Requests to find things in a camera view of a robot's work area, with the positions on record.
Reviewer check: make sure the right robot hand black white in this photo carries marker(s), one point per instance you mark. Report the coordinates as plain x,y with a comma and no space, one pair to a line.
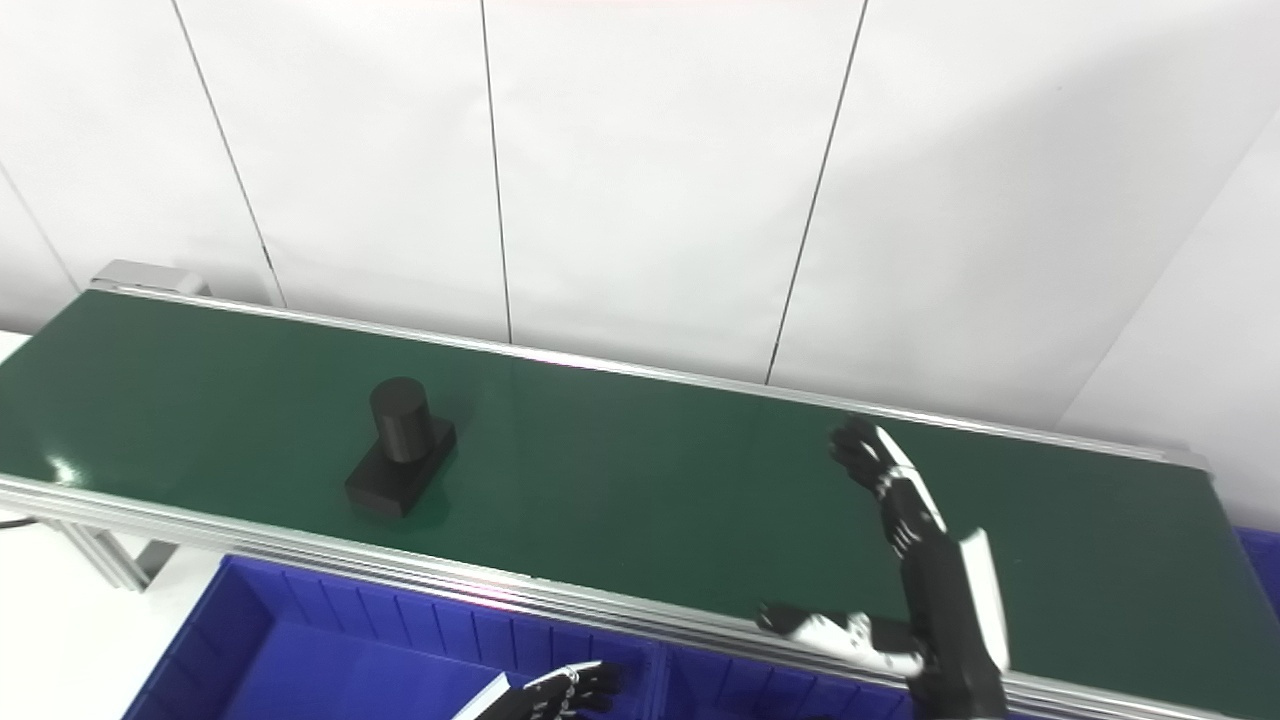
945,600

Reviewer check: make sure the blue bin with black parts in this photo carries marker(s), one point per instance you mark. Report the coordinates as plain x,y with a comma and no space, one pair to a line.
760,695

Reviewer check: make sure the aluminium conveyor leg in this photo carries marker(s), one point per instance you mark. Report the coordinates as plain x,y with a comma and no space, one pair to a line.
110,555

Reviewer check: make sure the black cylinder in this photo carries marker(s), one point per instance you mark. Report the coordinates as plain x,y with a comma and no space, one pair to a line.
400,450

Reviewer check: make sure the blue bin with grey plates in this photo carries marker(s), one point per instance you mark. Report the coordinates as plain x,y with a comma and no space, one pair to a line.
330,660

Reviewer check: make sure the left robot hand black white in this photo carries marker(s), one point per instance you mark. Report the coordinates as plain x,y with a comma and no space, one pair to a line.
560,700

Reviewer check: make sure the green conveyor belt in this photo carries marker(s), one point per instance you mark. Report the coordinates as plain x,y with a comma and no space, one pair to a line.
400,575
650,480

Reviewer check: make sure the grey conveyor motor housing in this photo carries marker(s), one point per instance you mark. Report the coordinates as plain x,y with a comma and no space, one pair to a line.
150,277

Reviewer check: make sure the empty blue bin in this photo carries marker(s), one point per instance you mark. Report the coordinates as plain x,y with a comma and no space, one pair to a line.
1262,570

